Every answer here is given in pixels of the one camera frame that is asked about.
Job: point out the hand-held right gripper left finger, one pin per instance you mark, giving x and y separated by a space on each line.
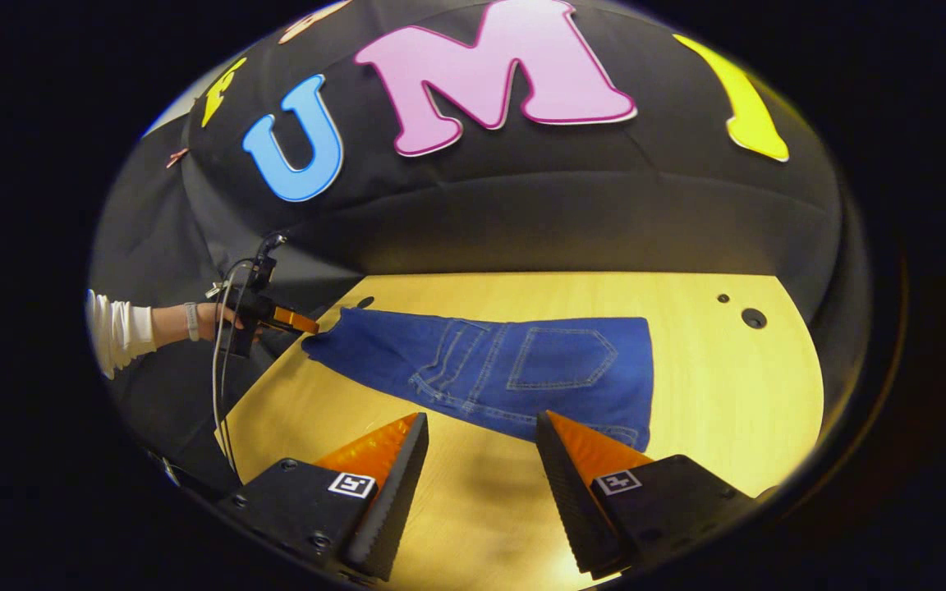
395 501

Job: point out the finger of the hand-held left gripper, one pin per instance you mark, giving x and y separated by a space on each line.
294 319

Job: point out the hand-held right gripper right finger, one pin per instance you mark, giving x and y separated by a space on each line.
576 501

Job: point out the blue denim jeans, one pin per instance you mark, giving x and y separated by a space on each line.
555 369

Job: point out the grey wristband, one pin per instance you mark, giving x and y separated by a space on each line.
191 321

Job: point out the large round black table grommet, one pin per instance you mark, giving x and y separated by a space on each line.
754 318

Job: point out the black backdrop cloth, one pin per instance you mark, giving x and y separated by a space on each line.
522 197

